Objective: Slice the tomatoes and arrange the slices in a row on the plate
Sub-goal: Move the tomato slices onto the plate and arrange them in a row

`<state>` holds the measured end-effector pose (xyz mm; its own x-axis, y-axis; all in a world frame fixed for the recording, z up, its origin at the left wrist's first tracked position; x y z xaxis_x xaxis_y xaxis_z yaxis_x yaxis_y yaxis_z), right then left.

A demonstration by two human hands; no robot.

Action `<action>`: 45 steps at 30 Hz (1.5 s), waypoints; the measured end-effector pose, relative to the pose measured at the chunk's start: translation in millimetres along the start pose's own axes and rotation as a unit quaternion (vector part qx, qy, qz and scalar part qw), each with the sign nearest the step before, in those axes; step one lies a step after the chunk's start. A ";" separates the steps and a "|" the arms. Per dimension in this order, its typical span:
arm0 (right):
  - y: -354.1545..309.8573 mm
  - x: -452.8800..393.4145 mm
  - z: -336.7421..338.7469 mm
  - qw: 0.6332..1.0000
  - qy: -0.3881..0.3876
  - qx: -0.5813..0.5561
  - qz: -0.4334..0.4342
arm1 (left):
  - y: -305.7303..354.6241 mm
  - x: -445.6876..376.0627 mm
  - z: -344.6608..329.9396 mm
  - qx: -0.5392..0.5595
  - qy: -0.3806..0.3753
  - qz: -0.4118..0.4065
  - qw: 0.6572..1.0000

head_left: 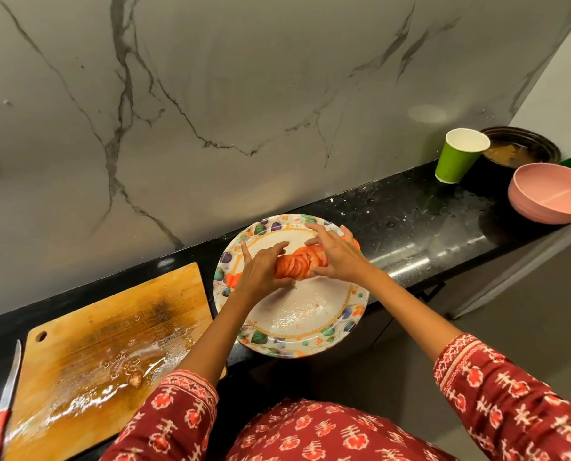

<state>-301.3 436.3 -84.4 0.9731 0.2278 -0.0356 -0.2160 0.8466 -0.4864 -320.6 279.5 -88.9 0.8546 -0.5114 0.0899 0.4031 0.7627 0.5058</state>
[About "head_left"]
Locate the person's left hand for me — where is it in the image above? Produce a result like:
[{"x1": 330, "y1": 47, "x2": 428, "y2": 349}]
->
[{"x1": 235, "y1": 240, "x2": 297, "y2": 308}]

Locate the person's right hand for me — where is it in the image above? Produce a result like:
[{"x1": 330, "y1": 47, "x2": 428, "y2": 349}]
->
[{"x1": 303, "y1": 223, "x2": 378, "y2": 286}]

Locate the row of tomato slices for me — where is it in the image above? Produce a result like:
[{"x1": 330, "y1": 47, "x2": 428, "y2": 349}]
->
[{"x1": 273, "y1": 237, "x2": 362, "y2": 280}]

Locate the floral rimmed plate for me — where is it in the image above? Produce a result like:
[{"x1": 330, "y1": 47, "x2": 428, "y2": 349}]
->
[{"x1": 213, "y1": 213, "x2": 371, "y2": 359}]

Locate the red handled knife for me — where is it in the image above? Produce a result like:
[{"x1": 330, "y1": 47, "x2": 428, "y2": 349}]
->
[{"x1": 0, "y1": 339, "x2": 23, "y2": 461}]

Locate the person's left forearm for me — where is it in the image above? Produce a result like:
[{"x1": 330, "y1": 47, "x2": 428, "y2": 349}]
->
[{"x1": 175, "y1": 295, "x2": 255, "y2": 387}]

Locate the person's right forearm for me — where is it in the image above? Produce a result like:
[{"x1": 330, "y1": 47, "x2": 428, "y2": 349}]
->
[{"x1": 364, "y1": 268, "x2": 462, "y2": 360}]

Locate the brown lower cabinet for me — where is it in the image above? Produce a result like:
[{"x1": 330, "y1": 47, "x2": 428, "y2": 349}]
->
[{"x1": 227, "y1": 254, "x2": 555, "y2": 428}]

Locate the green paper cup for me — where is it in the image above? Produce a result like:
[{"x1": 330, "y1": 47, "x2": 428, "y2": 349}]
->
[{"x1": 434, "y1": 127, "x2": 492, "y2": 185}]

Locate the red patterned left sleeve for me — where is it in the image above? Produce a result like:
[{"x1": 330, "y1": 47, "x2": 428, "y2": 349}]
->
[{"x1": 101, "y1": 369, "x2": 219, "y2": 461}]

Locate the red patterned sleeve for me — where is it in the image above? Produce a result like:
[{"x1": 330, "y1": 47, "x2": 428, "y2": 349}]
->
[
  {"x1": 433, "y1": 333, "x2": 571, "y2": 461},
  {"x1": 101, "y1": 369, "x2": 219, "y2": 461}
]

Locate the red patterned tunic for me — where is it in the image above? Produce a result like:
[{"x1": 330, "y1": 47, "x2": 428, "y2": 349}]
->
[{"x1": 225, "y1": 398, "x2": 459, "y2": 461}]

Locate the wooden cutting board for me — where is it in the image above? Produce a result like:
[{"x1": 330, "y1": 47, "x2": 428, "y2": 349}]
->
[{"x1": 2, "y1": 262, "x2": 228, "y2": 461}]

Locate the pink bowl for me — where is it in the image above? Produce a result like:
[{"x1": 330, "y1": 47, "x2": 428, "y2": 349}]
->
[{"x1": 508, "y1": 162, "x2": 571, "y2": 226}]

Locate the dark cooking pot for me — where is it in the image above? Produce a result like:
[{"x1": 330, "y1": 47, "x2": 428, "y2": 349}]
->
[{"x1": 463, "y1": 126, "x2": 563, "y2": 197}]

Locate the red patterned right sleeve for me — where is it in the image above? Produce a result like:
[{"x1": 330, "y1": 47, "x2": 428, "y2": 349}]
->
[{"x1": 433, "y1": 333, "x2": 571, "y2": 461}]

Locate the black cabinet handle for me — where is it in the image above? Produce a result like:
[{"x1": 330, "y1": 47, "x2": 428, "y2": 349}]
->
[{"x1": 417, "y1": 282, "x2": 446, "y2": 303}]

